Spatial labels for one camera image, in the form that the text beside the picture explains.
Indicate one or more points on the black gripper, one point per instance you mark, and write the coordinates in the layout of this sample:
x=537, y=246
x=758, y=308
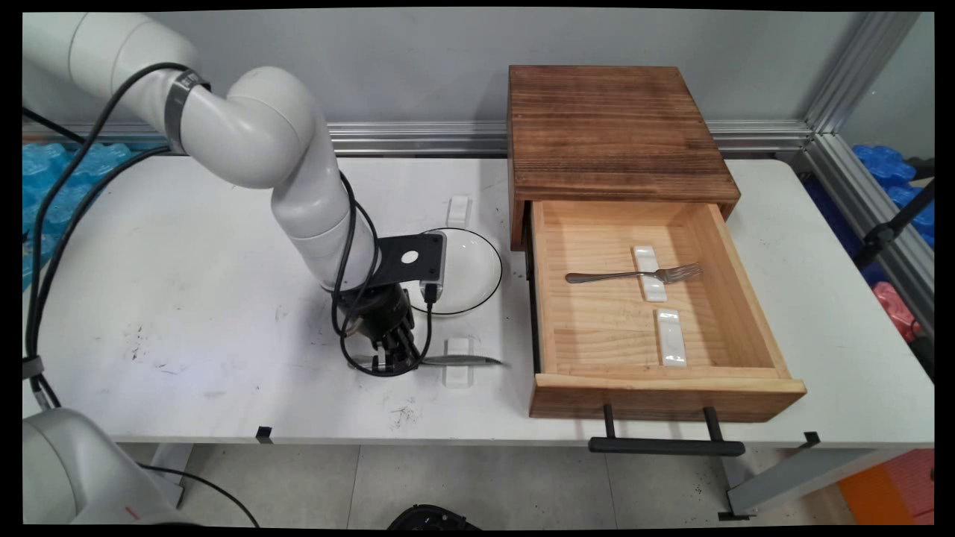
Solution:
x=377, y=313

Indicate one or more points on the silver table knife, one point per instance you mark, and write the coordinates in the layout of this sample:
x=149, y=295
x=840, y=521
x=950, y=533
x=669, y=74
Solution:
x=462, y=361

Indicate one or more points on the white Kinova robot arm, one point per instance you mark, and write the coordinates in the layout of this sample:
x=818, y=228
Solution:
x=254, y=127

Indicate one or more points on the white ceramic cutlery rest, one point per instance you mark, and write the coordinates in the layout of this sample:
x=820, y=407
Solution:
x=646, y=257
x=458, y=377
x=671, y=339
x=459, y=211

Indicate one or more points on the white plate with black rim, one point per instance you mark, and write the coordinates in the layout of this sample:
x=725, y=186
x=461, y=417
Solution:
x=470, y=272

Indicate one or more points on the black tape marker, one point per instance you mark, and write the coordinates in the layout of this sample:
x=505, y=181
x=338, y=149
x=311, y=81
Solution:
x=264, y=435
x=812, y=439

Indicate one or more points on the black round floor object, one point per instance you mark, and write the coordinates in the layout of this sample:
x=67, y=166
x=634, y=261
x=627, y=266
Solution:
x=433, y=518

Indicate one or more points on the light wooden drawer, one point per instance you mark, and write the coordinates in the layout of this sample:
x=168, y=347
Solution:
x=597, y=328

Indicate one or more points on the silver fork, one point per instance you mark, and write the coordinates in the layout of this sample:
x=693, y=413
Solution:
x=604, y=277

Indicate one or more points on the grey table leg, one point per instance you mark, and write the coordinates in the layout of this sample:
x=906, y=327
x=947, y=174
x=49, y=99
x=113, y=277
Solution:
x=806, y=477
x=171, y=470

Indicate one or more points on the dark wooden cabinet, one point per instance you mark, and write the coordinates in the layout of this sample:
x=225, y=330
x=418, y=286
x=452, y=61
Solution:
x=612, y=134

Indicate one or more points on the light blue foam mat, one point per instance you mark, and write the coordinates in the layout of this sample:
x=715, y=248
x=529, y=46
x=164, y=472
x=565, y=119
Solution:
x=52, y=186

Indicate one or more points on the black tripod stand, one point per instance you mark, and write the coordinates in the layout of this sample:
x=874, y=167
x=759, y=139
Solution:
x=880, y=235

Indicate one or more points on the orange foam mat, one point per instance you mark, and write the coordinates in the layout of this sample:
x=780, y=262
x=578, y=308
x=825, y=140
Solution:
x=877, y=496

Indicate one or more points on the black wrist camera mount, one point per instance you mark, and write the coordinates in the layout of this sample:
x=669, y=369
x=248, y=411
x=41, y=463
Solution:
x=418, y=257

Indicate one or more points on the aluminium rear frame rail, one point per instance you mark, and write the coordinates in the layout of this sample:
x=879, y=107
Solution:
x=418, y=138

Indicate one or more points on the aluminium side frame rail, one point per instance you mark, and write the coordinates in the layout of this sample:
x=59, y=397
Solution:
x=858, y=194

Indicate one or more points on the aluminium frame post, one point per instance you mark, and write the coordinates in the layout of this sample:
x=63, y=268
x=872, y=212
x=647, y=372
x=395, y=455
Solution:
x=858, y=74

